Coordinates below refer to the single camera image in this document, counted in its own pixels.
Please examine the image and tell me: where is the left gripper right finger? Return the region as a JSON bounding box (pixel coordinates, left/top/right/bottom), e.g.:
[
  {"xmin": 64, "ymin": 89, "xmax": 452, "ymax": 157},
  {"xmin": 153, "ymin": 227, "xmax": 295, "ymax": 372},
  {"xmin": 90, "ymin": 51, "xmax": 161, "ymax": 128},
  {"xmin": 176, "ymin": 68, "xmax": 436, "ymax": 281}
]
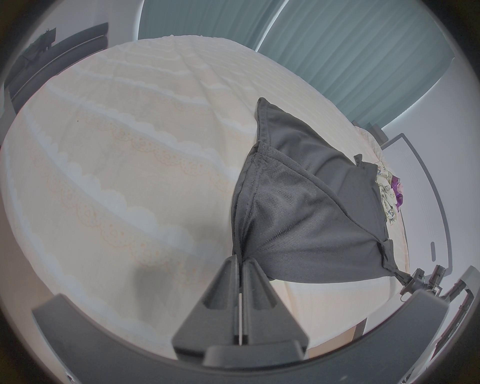
[{"xmin": 241, "ymin": 259, "xmax": 310, "ymax": 356}]

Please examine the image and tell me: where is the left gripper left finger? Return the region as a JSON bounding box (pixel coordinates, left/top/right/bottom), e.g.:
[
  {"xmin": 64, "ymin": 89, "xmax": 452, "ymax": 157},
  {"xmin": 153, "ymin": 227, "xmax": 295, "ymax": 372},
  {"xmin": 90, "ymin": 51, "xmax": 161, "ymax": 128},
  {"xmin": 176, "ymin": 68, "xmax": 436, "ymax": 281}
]
[{"xmin": 172, "ymin": 257, "xmax": 240, "ymax": 363}]

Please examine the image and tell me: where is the black T-shirt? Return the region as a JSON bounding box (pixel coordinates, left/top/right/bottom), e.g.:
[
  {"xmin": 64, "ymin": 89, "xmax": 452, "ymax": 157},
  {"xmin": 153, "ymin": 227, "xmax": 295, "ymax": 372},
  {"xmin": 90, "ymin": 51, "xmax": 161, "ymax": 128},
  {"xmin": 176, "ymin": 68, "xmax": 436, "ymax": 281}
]
[{"xmin": 229, "ymin": 97, "xmax": 409, "ymax": 286}]

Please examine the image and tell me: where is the bed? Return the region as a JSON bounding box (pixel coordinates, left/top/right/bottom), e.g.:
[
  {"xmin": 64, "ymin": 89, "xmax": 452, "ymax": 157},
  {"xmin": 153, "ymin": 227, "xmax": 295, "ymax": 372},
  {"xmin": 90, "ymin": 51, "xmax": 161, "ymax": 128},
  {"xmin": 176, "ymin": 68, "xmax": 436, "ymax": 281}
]
[{"xmin": 0, "ymin": 34, "xmax": 456, "ymax": 361}]

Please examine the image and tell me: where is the purple satin garment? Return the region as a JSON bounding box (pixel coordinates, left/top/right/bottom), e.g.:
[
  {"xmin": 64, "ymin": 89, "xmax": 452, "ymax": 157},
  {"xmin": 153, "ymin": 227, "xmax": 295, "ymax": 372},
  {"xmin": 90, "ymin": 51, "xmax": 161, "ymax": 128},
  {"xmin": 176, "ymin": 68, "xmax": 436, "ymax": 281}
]
[{"xmin": 390, "ymin": 176, "xmax": 406, "ymax": 207}]

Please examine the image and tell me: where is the white printed garment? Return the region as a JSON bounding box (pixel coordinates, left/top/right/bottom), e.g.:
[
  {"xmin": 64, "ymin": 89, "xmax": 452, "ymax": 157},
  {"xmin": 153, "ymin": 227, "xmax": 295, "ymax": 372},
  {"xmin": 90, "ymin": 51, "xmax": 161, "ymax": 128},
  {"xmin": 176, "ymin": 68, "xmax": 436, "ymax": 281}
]
[{"xmin": 375, "ymin": 160, "xmax": 398, "ymax": 226}]

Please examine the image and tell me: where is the grey bedside table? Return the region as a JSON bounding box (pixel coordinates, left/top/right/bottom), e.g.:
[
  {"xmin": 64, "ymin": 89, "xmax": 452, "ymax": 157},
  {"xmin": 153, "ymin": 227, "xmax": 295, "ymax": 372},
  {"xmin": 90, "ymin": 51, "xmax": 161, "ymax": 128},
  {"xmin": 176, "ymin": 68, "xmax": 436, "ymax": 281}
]
[{"xmin": 352, "ymin": 120, "xmax": 389, "ymax": 143}]

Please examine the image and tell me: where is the blue-green curtain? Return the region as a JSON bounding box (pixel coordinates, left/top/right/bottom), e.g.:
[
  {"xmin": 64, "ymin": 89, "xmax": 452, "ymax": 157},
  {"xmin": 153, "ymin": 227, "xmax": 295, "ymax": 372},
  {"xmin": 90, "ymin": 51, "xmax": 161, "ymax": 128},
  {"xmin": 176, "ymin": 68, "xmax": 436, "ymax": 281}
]
[
  {"xmin": 138, "ymin": 0, "xmax": 286, "ymax": 51},
  {"xmin": 257, "ymin": 0, "xmax": 456, "ymax": 130}
]

